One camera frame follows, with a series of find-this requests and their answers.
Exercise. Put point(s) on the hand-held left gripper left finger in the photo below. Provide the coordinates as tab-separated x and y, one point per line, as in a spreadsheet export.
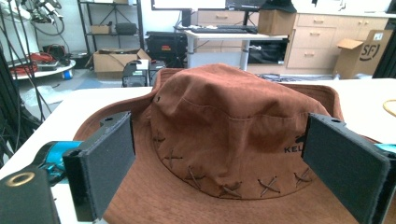
106	161

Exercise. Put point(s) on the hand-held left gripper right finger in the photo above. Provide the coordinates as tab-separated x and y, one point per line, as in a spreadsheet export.
345	161

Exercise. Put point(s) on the brown brimmed hat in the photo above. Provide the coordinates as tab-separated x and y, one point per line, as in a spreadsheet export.
224	149

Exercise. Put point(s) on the black and white device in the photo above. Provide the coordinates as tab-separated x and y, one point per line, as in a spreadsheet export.
136	74

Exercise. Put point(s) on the open printed cardboard box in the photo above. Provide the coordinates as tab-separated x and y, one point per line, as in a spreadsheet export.
362	56

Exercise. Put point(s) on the round white table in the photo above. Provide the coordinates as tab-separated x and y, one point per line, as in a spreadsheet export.
46	71

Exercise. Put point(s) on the wooden drawer cabinet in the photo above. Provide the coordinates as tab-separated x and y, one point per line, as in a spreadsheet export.
323	40

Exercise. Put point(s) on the black equipment case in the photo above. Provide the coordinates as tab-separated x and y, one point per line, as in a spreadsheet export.
166	46

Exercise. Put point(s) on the small cardboard box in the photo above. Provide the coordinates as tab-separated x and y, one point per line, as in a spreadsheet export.
100	29

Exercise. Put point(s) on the dark bag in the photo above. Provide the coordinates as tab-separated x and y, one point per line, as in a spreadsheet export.
126	28

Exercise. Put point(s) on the black under-desk computer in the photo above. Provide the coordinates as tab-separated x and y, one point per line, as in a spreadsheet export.
267	51

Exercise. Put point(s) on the black metal shelf rack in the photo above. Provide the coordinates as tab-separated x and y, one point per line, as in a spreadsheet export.
112	25

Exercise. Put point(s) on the closed brown cardboard box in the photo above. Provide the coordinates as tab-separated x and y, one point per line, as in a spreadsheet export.
275	21

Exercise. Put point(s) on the white desk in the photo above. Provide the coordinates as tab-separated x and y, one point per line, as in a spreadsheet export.
218	46

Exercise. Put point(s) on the black keyboard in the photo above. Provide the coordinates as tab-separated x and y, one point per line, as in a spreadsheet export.
219	30

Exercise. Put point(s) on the black monitor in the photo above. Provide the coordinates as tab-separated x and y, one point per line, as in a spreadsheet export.
246	4

